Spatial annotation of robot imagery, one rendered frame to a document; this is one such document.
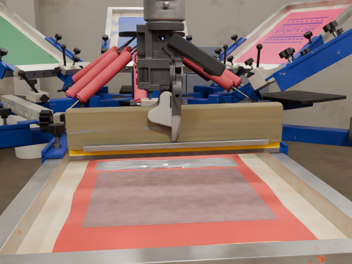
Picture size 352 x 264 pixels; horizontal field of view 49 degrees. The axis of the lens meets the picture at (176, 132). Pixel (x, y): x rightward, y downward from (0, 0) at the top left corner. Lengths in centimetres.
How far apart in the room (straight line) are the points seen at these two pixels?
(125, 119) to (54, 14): 451
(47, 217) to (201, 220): 27
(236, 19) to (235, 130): 458
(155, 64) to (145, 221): 27
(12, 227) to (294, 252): 40
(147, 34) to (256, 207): 38
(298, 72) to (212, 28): 389
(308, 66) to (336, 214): 75
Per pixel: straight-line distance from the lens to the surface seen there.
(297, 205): 79
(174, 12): 70
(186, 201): 77
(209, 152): 76
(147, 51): 71
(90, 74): 179
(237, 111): 74
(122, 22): 306
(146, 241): 63
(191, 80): 404
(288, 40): 249
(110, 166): 99
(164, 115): 70
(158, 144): 72
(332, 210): 73
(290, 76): 138
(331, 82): 581
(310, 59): 137
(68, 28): 516
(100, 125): 73
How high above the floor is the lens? 125
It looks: 12 degrees down
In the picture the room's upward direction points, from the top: straight up
